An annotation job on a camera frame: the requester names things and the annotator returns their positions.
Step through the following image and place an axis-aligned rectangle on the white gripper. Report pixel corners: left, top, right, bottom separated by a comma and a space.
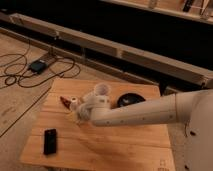
77, 92, 109, 121

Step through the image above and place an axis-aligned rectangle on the white plastic bottle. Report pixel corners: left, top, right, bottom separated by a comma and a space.
70, 97, 80, 112

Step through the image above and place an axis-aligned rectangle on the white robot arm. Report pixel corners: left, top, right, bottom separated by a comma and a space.
77, 89, 213, 171

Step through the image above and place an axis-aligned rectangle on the translucent plastic cup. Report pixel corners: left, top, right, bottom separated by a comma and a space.
94, 83, 110, 96

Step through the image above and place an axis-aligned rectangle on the small red brown object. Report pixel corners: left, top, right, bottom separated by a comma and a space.
60, 96, 71, 109

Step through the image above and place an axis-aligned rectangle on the dark bowl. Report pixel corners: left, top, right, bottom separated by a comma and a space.
117, 93, 145, 107

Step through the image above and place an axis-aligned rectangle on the black smartphone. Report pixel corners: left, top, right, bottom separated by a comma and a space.
44, 129, 57, 155

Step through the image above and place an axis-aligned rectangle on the black power adapter box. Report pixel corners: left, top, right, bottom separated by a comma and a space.
28, 60, 47, 74

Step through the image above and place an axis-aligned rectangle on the wooden beam rail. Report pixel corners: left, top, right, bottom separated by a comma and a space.
0, 12, 213, 88

